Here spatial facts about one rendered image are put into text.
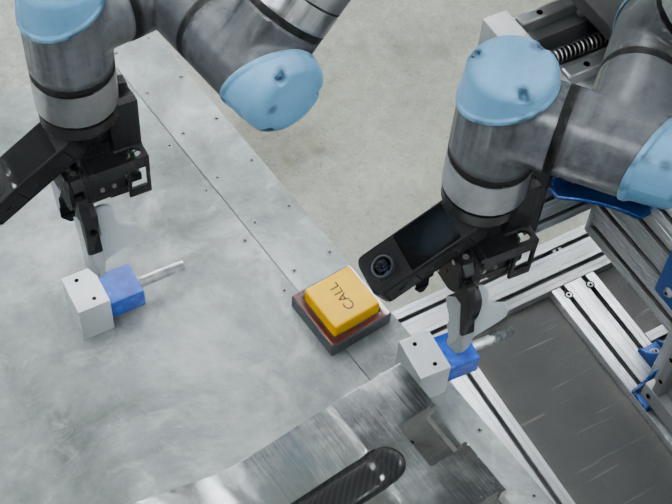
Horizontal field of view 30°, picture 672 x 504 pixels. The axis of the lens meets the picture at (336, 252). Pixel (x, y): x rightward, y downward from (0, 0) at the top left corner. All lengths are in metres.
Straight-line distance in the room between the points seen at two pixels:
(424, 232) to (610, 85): 0.22
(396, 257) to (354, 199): 1.40
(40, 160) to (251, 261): 0.36
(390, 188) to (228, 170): 1.05
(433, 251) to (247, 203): 0.43
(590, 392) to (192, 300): 0.87
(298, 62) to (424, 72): 1.77
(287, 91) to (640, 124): 0.28
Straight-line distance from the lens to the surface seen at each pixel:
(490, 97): 0.97
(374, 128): 2.64
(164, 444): 1.32
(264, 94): 0.99
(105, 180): 1.19
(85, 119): 1.12
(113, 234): 1.25
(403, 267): 1.12
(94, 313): 1.36
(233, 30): 1.02
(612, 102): 1.01
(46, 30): 1.05
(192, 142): 1.55
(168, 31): 1.07
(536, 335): 2.13
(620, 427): 2.07
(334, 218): 2.49
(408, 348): 1.32
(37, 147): 1.17
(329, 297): 1.37
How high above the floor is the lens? 1.97
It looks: 54 degrees down
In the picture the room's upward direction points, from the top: 4 degrees clockwise
